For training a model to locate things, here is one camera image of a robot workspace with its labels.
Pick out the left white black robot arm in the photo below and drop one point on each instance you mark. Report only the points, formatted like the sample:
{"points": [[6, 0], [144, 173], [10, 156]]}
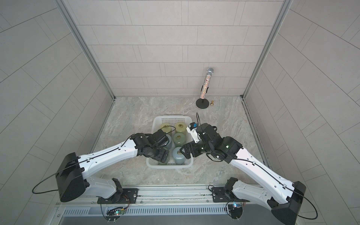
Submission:
{"points": [[75, 176]]}

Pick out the green canister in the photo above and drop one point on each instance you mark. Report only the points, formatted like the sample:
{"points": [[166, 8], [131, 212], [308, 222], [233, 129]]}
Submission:
{"points": [[179, 139]]}

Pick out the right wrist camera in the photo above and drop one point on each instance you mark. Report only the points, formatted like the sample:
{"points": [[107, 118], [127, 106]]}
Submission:
{"points": [[192, 130]]}

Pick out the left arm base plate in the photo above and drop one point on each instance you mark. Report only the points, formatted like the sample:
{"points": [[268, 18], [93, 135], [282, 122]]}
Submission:
{"points": [[125, 196]]}

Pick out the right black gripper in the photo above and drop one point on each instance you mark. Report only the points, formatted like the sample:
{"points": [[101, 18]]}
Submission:
{"points": [[195, 152]]}

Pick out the aluminium rail frame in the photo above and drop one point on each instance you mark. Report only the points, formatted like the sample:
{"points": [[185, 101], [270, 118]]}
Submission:
{"points": [[184, 194]]}

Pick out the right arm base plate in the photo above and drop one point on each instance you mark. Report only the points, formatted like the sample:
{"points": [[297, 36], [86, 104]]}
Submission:
{"points": [[220, 195]]}

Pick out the circuit board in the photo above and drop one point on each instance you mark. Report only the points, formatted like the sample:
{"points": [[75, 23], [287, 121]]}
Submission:
{"points": [[114, 214], [235, 211]]}

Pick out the blue-grey canister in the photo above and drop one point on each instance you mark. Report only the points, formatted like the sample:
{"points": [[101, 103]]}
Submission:
{"points": [[168, 146], [178, 157]]}

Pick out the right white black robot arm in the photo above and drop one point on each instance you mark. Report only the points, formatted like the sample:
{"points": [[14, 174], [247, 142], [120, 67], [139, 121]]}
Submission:
{"points": [[275, 193]]}

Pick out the sprinkle tube on black stand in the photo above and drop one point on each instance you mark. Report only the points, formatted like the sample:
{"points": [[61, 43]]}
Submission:
{"points": [[202, 102]]}

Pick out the right circuit board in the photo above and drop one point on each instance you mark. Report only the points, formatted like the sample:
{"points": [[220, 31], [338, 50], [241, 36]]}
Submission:
{"points": [[235, 211]]}

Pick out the yellow-green canister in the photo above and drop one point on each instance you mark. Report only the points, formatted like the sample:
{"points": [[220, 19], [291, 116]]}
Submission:
{"points": [[181, 127], [166, 128]]}

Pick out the left circuit board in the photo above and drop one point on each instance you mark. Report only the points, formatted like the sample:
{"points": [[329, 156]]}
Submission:
{"points": [[114, 214]]}

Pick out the white plastic perforated basket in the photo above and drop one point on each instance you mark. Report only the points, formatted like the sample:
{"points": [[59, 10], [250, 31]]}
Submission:
{"points": [[172, 120]]}

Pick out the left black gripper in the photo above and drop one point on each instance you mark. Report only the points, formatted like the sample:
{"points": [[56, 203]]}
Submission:
{"points": [[161, 157]]}

